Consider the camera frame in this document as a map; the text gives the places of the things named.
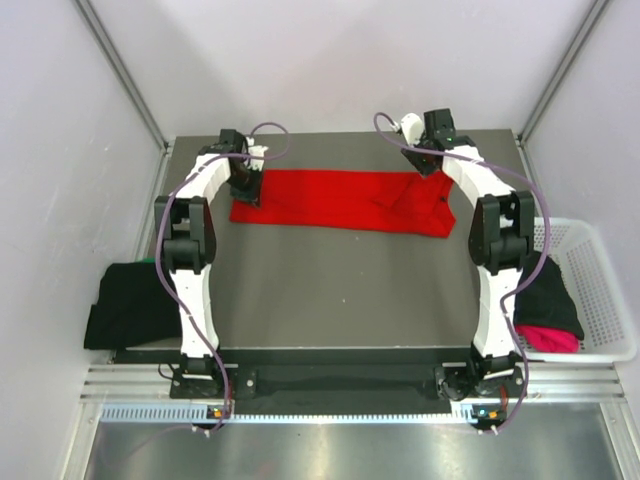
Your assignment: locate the left aluminium frame post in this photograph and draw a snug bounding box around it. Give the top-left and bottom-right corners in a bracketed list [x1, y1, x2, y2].
[71, 0, 169, 152]

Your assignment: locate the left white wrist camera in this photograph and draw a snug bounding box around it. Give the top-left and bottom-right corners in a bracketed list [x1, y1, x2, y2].
[248, 145, 269, 171]

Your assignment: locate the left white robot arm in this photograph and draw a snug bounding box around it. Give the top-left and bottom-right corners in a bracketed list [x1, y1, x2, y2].
[154, 129, 264, 401]

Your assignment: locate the right aluminium frame post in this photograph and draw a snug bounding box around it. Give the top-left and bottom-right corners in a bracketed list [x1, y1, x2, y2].
[516, 0, 612, 148]

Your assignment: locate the aluminium frame post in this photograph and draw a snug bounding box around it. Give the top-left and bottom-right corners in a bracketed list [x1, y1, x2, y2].
[516, 0, 612, 148]
[71, 0, 169, 152]

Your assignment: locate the red t shirt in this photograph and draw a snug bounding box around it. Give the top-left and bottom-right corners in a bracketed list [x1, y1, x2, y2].
[229, 169, 456, 238]

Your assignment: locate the slotted cable duct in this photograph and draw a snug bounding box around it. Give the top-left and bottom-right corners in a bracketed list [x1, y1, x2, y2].
[101, 403, 498, 425]

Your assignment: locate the white plastic basket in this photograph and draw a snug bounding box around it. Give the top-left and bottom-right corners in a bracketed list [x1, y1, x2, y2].
[523, 218, 637, 364]

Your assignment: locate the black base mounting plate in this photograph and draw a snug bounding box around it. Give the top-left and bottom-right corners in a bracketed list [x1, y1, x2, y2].
[169, 345, 527, 401]

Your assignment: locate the folded black t shirt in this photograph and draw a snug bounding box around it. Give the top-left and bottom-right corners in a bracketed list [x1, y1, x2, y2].
[83, 262, 181, 350]

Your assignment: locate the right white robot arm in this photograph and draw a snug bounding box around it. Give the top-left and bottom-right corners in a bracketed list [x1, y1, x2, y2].
[399, 109, 535, 401]

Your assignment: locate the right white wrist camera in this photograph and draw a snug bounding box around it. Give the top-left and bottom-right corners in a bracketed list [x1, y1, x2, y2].
[394, 113, 425, 147]

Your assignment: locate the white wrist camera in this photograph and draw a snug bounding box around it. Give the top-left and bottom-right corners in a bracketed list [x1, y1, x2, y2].
[248, 145, 269, 171]
[394, 113, 425, 147]

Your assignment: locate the pink t shirt in basket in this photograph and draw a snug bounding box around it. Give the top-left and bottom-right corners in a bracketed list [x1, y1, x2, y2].
[515, 325, 580, 354]

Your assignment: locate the black t shirt in basket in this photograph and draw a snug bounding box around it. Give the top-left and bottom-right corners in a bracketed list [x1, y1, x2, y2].
[513, 257, 585, 341]

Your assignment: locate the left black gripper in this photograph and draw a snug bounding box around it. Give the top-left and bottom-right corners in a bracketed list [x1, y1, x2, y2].
[226, 163, 264, 209]

